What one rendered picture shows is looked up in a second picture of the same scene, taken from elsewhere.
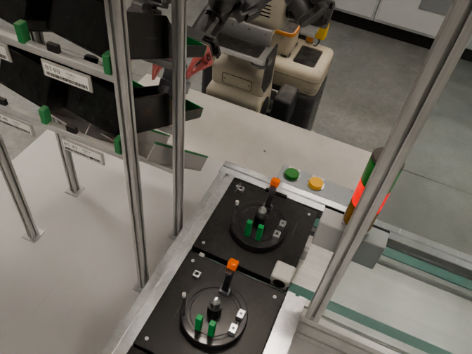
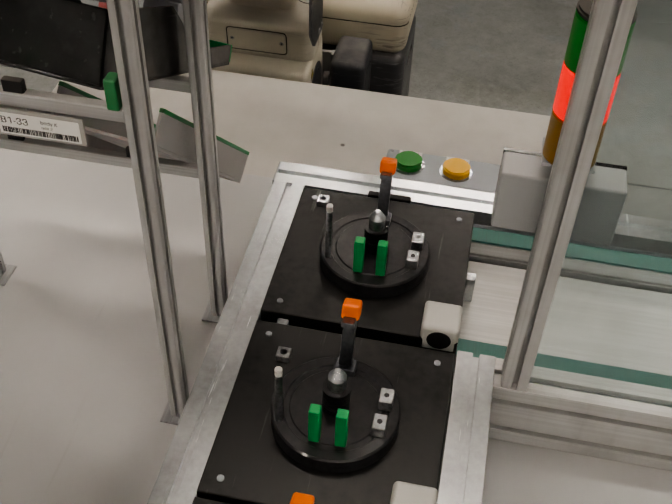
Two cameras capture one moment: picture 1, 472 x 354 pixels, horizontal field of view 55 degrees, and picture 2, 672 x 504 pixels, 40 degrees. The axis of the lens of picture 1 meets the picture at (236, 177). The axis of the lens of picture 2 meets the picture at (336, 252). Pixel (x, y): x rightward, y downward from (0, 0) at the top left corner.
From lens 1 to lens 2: 0.21 m
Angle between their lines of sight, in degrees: 7
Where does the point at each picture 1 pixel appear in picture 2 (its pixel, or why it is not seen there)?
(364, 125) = not seen: hidden behind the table
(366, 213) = (587, 122)
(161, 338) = (249, 471)
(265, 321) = (431, 405)
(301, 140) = (405, 116)
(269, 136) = (344, 119)
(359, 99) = (474, 69)
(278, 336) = (462, 427)
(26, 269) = not seen: outside the picture
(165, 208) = (183, 274)
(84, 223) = (32, 327)
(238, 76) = (258, 29)
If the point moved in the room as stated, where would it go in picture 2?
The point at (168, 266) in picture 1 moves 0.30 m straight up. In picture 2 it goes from (225, 355) to (208, 151)
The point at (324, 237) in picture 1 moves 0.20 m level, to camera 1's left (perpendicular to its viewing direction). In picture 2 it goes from (515, 205) to (313, 214)
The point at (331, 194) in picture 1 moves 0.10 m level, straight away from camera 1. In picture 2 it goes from (489, 183) to (494, 142)
